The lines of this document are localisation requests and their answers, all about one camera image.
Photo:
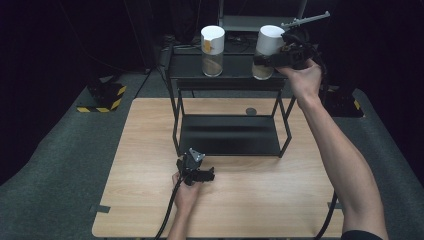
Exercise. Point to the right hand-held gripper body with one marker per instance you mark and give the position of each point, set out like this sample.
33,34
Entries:
296,46

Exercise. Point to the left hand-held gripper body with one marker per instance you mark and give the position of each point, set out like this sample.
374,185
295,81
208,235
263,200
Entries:
190,165

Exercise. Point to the glass jar with white lid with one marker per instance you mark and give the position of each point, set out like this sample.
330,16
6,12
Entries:
269,41

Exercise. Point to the black metal rack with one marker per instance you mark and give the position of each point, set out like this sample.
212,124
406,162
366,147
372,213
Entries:
230,133

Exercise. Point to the person's left hand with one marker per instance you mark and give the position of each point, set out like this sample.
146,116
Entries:
186,196

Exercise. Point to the person's right hand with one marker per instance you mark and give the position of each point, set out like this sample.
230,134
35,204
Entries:
305,81

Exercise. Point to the round dark sticker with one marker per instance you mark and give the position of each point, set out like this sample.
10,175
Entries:
251,111

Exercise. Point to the glass jar with orange label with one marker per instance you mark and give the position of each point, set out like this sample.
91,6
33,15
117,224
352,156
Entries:
212,43

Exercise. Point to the yellow black striped stand base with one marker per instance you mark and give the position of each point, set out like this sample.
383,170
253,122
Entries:
105,96
343,103

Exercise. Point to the grey tape strip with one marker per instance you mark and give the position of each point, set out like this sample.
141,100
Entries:
100,209
337,205

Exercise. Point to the black sleeve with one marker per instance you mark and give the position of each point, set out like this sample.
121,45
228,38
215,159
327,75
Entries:
361,236

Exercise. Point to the grey metal frame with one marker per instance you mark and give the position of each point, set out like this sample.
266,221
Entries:
253,23

